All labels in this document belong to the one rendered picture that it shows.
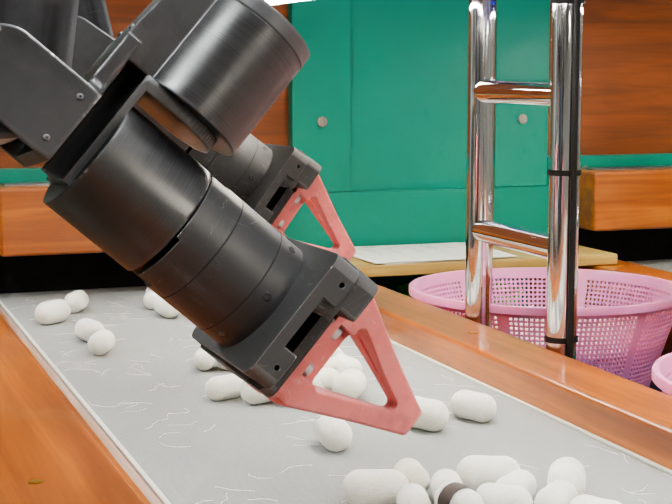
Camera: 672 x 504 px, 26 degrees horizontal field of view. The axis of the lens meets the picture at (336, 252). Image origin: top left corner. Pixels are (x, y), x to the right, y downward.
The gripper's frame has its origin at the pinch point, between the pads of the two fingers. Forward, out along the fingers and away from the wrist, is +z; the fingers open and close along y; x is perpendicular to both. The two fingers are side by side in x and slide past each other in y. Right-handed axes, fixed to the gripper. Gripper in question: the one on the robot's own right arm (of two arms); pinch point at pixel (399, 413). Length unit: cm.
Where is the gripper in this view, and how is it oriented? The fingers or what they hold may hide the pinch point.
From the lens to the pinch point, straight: 70.2
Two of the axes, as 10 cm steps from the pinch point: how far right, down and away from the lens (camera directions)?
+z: 7.1, 6.2, 3.3
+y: -3.4, -1.1, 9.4
